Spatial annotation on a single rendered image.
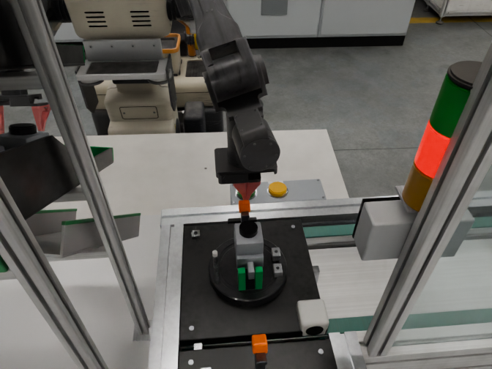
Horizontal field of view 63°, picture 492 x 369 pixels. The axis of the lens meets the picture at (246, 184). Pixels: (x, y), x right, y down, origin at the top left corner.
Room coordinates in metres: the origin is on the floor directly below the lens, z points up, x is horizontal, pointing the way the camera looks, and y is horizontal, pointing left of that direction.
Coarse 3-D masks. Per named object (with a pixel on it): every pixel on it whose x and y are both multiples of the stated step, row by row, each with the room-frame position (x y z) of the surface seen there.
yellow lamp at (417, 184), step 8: (416, 168) 0.32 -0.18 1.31; (408, 176) 0.33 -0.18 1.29; (416, 176) 0.31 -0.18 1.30; (424, 176) 0.31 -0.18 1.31; (408, 184) 0.32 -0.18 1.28; (416, 184) 0.31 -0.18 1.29; (424, 184) 0.30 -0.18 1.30; (408, 192) 0.32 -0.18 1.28; (416, 192) 0.31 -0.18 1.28; (424, 192) 0.30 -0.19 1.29; (408, 200) 0.31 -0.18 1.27; (416, 200) 0.30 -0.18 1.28; (416, 208) 0.30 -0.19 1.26
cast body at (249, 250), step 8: (240, 224) 0.43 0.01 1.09; (248, 224) 0.43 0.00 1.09; (256, 224) 0.43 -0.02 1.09; (240, 232) 0.41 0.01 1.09; (248, 232) 0.41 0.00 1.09; (256, 232) 0.41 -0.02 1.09; (240, 240) 0.40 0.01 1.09; (248, 240) 0.40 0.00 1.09; (256, 240) 0.40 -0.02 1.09; (240, 248) 0.39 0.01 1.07; (248, 248) 0.40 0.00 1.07; (256, 248) 0.40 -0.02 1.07; (240, 256) 0.39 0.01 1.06; (248, 256) 0.39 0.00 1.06; (256, 256) 0.39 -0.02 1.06; (240, 264) 0.39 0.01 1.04; (248, 264) 0.38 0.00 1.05; (256, 264) 0.39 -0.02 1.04; (248, 272) 0.37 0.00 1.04
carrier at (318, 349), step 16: (192, 352) 0.27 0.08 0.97; (208, 352) 0.27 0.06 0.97; (224, 352) 0.27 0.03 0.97; (240, 352) 0.27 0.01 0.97; (272, 352) 0.27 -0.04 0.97; (288, 352) 0.27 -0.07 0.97; (304, 352) 0.27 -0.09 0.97; (320, 352) 0.27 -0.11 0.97; (192, 368) 0.25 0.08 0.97; (224, 368) 0.25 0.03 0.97; (240, 368) 0.25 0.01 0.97; (272, 368) 0.25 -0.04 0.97; (288, 368) 0.25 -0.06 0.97; (304, 368) 0.25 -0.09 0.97; (320, 368) 0.25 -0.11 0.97; (336, 368) 0.25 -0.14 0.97
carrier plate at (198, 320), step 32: (224, 224) 0.54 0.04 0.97; (288, 224) 0.54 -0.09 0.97; (192, 256) 0.46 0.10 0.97; (288, 256) 0.46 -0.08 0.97; (192, 288) 0.39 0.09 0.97; (288, 288) 0.39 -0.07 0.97; (192, 320) 0.33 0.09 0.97; (224, 320) 0.33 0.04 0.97; (256, 320) 0.33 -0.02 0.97; (288, 320) 0.33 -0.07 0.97
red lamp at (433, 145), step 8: (432, 128) 0.32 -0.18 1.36; (424, 136) 0.32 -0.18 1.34; (432, 136) 0.31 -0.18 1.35; (440, 136) 0.31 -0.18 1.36; (424, 144) 0.32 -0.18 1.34; (432, 144) 0.31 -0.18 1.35; (440, 144) 0.30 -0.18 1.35; (424, 152) 0.31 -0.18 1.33; (432, 152) 0.31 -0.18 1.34; (440, 152) 0.30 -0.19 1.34; (416, 160) 0.32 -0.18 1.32; (424, 160) 0.31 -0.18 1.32; (432, 160) 0.30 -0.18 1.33; (440, 160) 0.30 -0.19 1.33; (424, 168) 0.31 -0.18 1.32; (432, 168) 0.30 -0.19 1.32; (432, 176) 0.30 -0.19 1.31
